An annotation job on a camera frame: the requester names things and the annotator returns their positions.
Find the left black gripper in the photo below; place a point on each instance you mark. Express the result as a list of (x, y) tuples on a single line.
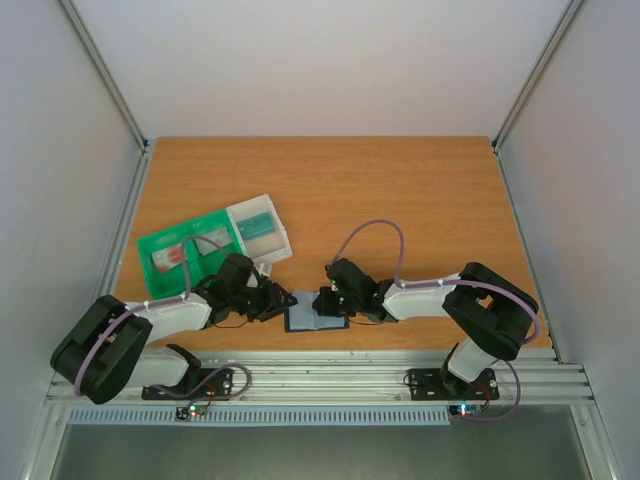
[(273, 299)]

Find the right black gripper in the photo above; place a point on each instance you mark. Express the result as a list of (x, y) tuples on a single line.
[(326, 301)]

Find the dark blue card holder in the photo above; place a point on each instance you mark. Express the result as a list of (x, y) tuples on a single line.
[(303, 318)]

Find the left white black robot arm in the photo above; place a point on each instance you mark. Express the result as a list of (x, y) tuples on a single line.
[(103, 352)]

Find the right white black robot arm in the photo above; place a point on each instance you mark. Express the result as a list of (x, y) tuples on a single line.
[(497, 317)]

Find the teal card in white tray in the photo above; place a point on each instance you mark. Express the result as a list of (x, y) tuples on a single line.
[(256, 226)]

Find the grey card in tray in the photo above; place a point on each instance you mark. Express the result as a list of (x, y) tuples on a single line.
[(210, 241)]

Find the red white card in tray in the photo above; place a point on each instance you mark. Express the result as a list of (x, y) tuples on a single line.
[(167, 258)]

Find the white plastic tray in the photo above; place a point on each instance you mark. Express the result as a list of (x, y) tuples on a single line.
[(270, 248)]

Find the green plastic tray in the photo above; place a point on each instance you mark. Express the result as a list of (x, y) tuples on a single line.
[(163, 285)]

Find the left small circuit board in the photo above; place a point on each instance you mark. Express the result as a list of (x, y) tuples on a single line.
[(191, 411)]

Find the small circuit board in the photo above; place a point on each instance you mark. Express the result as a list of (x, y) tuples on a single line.
[(191, 411), (465, 409)]

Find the right small circuit board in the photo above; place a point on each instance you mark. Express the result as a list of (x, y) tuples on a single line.
[(465, 409)]

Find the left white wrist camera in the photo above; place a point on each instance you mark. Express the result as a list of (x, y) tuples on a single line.
[(264, 269)]

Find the aluminium front rail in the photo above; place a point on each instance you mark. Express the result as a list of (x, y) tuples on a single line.
[(375, 377)]

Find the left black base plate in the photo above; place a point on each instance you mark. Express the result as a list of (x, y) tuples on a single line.
[(203, 383)]

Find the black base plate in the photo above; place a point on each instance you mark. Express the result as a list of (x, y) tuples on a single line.
[(430, 384), (203, 383)]

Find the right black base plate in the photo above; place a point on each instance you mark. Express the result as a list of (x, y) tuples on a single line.
[(430, 384)]

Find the grey slotted cable duct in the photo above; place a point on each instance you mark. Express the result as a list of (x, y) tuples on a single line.
[(262, 416)]

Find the right aluminium frame post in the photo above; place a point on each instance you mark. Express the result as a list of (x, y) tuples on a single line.
[(559, 32)]

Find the aluminium frame post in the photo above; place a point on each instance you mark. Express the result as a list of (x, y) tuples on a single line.
[(86, 40), (559, 32)]

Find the left aluminium frame post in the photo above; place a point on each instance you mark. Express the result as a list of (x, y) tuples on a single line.
[(86, 40)]

